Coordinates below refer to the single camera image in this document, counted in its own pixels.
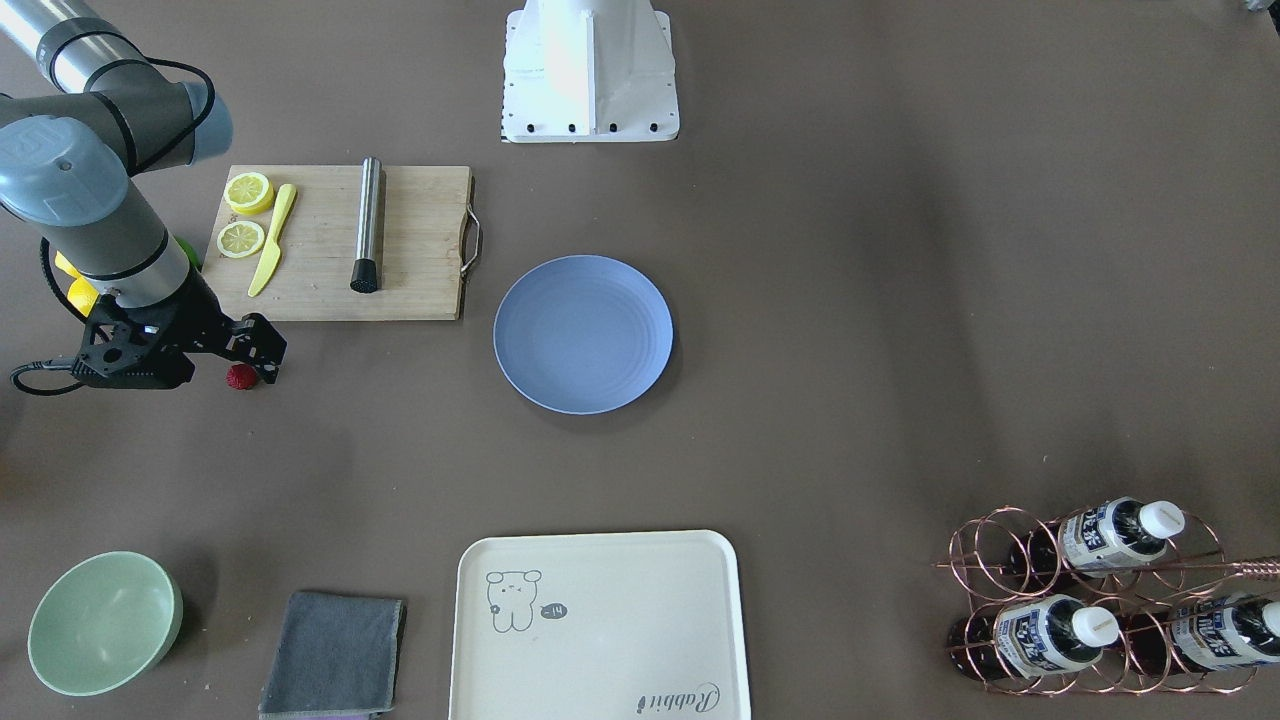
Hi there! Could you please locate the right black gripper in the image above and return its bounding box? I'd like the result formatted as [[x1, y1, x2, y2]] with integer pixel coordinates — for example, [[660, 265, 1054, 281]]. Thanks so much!
[[70, 270, 287, 389]]

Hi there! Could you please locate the red strawberry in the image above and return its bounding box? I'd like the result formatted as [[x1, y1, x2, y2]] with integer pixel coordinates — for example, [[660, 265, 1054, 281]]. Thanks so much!
[[225, 363, 260, 391]]

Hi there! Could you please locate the blue plate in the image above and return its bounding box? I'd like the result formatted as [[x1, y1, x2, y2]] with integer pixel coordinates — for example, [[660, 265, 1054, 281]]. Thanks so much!
[[492, 255, 675, 415]]

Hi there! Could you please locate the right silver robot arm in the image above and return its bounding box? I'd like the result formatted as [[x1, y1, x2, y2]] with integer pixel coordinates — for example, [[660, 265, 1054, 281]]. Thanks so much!
[[1, 1, 287, 395]]

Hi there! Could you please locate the yellow plastic knife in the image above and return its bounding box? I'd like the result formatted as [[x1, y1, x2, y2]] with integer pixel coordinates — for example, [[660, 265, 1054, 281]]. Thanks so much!
[[247, 183, 298, 297]]

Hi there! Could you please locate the lemon half upper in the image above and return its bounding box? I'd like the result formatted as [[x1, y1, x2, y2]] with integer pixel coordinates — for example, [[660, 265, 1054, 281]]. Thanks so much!
[[215, 220, 266, 259]]

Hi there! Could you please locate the lemon half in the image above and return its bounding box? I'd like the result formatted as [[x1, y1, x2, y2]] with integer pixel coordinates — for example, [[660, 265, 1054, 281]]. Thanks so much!
[[221, 170, 276, 217], [215, 220, 266, 259]]

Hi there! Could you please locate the green lime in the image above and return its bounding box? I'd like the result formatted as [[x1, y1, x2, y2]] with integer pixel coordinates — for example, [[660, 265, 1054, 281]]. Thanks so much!
[[173, 234, 204, 272]]

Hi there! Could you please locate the steel muddler black cap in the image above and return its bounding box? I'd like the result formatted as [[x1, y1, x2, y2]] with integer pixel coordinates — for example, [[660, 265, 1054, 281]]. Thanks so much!
[[349, 156, 385, 293]]

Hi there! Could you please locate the lemon half lower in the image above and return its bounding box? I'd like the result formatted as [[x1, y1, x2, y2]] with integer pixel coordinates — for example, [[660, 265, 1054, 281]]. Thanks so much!
[[221, 170, 276, 217]]

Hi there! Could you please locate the yellow lemon near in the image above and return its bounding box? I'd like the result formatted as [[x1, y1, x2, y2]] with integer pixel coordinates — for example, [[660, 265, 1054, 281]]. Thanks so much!
[[67, 277, 100, 318]]

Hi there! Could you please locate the yellow lemon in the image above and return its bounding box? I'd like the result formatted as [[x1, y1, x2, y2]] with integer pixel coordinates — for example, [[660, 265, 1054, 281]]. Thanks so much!
[[67, 277, 100, 318], [52, 252, 81, 279]]

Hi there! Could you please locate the yellow lemon far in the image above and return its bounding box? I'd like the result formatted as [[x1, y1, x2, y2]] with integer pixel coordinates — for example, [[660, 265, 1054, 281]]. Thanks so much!
[[52, 252, 81, 279]]

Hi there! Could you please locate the wooden cutting board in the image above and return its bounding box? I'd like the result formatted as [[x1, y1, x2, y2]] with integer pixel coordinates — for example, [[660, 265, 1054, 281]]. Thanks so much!
[[202, 164, 477, 323]]

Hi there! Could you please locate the green bowl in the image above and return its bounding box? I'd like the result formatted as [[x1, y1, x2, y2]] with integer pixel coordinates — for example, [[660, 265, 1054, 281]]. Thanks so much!
[[27, 551, 184, 697]]

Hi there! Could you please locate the grey folded cloth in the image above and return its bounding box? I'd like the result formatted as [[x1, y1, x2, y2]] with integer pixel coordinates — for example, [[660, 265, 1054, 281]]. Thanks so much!
[[259, 591, 404, 719]]

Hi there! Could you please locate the white pillar with base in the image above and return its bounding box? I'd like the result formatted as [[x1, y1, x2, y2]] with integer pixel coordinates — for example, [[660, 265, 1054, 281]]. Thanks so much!
[[500, 1, 681, 143]]

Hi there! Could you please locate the cream rabbit tray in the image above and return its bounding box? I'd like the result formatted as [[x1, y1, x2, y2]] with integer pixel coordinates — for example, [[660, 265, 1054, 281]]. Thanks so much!
[[448, 529, 753, 719]]

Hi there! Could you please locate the dark drink bottle front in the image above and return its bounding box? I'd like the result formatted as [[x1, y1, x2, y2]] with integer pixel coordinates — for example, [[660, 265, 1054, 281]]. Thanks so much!
[[945, 594, 1121, 682]]

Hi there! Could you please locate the dark drink bottle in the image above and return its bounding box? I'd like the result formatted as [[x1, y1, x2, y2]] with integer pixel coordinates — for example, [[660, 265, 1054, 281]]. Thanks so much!
[[1121, 593, 1279, 676], [945, 594, 1121, 682], [1001, 496, 1187, 593]]

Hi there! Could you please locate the dark drink bottle back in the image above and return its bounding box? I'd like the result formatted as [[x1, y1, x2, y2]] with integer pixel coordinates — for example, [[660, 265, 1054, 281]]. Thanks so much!
[[1001, 496, 1187, 593]]

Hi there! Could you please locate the dark drink bottle middle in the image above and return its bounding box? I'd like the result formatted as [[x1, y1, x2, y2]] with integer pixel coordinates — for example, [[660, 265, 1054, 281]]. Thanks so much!
[[1121, 593, 1279, 676]]

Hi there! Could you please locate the copper wire bottle rack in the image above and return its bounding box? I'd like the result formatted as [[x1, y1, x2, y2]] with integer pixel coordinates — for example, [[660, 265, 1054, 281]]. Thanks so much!
[[936, 506, 1277, 697]]

